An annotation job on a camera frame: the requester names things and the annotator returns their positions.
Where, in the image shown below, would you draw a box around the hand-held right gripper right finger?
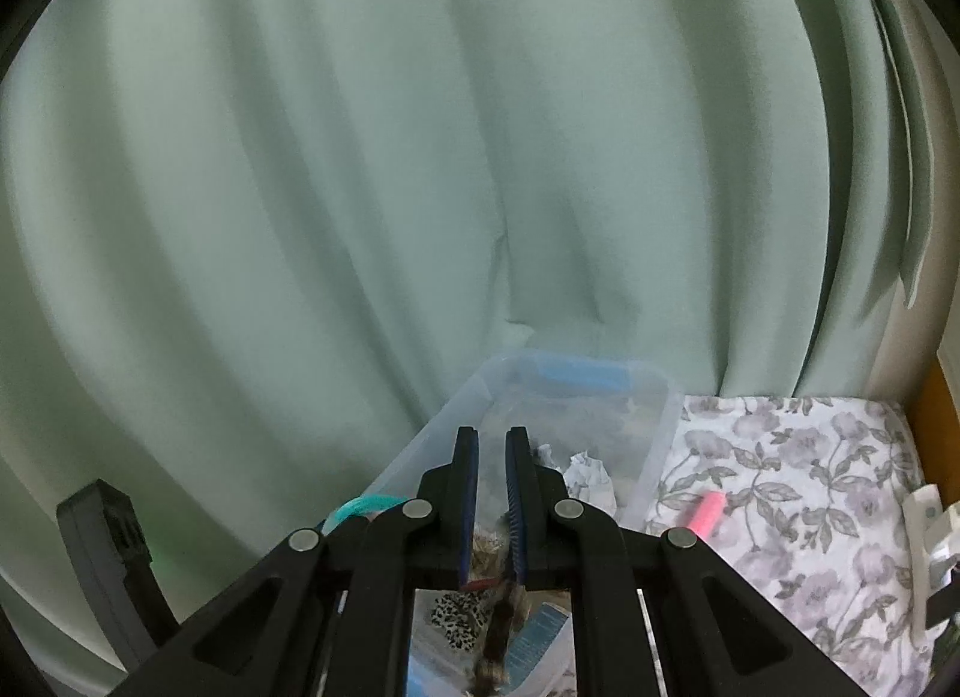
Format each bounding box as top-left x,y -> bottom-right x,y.
504,427 -> 875,697

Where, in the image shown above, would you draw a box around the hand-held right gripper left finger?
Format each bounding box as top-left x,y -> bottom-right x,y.
112,428 -> 479,697

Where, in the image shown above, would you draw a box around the black white leopard scrunchie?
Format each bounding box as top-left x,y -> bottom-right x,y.
429,590 -> 485,654

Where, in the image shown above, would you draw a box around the teal hair ring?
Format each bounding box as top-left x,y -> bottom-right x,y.
324,493 -> 410,531

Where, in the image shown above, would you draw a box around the blue card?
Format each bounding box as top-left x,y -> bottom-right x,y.
514,601 -> 572,675

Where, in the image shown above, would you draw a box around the clear plastic container blue latches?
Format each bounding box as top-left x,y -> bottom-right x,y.
322,348 -> 685,697

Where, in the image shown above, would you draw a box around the crumpled white paper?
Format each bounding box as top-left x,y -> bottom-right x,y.
564,446 -> 617,514

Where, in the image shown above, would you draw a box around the pink highlighter pen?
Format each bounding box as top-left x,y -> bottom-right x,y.
679,491 -> 730,542

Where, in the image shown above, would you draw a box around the floral blanket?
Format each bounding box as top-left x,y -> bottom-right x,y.
641,393 -> 950,697

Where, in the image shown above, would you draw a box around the green curtain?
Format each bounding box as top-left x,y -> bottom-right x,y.
0,0 -> 938,690

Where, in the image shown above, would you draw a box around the white power strip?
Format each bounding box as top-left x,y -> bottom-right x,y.
900,483 -> 960,657

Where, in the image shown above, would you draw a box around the white charger plug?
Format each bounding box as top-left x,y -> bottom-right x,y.
926,502 -> 960,593

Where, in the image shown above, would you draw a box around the black power adapter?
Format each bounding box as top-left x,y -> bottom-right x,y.
926,588 -> 960,630

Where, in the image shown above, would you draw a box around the brown spotted hair tie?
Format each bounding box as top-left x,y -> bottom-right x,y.
472,528 -> 511,578

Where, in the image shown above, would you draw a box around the wooden bed frame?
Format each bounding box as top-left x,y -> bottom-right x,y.
907,359 -> 960,510

